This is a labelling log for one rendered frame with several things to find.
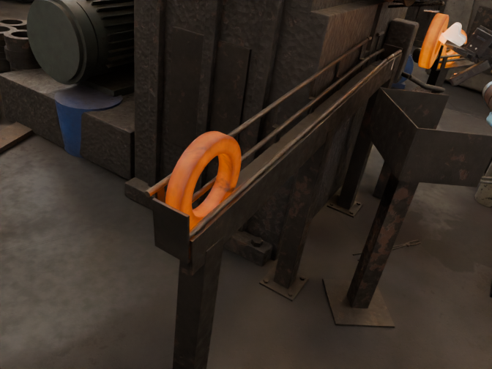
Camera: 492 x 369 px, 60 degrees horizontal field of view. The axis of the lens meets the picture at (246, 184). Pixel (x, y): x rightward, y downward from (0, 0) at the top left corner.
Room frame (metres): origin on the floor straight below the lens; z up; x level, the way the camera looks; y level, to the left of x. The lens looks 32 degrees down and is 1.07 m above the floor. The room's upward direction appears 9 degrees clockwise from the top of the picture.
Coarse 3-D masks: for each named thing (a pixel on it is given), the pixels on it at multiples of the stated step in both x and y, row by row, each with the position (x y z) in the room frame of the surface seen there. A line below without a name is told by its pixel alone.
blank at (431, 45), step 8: (440, 16) 1.33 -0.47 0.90; (448, 16) 1.36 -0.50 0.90; (432, 24) 1.31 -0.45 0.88; (440, 24) 1.30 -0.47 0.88; (432, 32) 1.29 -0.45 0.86; (440, 32) 1.30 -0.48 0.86; (424, 40) 1.29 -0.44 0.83; (432, 40) 1.29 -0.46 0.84; (424, 48) 1.29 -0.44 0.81; (432, 48) 1.28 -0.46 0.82; (424, 56) 1.29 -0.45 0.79; (432, 56) 1.31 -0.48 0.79; (424, 64) 1.31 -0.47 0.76; (432, 64) 1.36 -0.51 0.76
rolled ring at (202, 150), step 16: (192, 144) 0.62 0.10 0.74; (208, 144) 0.62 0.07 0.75; (224, 144) 0.66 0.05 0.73; (192, 160) 0.59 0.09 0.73; (208, 160) 0.62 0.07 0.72; (224, 160) 0.70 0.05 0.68; (240, 160) 0.71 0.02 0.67; (176, 176) 0.58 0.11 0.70; (192, 176) 0.58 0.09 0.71; (224, 176) 0.70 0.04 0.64; (176, 192) 0.56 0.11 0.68; (192, 192) 0.58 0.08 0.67; (224, 192) 0.68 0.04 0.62; (176, 208) 0.56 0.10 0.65; (208, 208) 0.65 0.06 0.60; (192, 224) 0.59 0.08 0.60
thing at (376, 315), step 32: (384, 96) 1.12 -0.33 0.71; (416, 96) 1.18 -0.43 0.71; (448, 96) 1.19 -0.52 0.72; (384, 128) 1.06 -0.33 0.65; (416, 128) 0.91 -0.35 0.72; (384, 160) 1.00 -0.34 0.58; (416, 160) 0.91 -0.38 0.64; (448, 160) 0.92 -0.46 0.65; (480, 160) 0.93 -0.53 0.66; (384, 192) 1.09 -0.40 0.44; (384, 224) 1.04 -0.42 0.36; (384, 256) 1.04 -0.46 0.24; (352, 288) 1.07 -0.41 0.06; (352, 320) 0.98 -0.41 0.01; (384, 320) 1.01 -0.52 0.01
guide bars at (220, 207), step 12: (384, 60) 1.51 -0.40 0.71; (372, 72) 1.38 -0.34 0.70; (360, 84) 1.28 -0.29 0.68; (348, 96) 1.23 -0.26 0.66; (288, 144) 0.88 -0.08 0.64; (276, 156) 0.82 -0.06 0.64; (264, 168) 0.77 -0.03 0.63; (252, 180) 0.73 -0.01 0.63; (240, 192) 0.69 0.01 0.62; (228, 204) 0.67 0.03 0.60; (216, 216) 0.63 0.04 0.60; (192, 228) 0.57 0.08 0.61
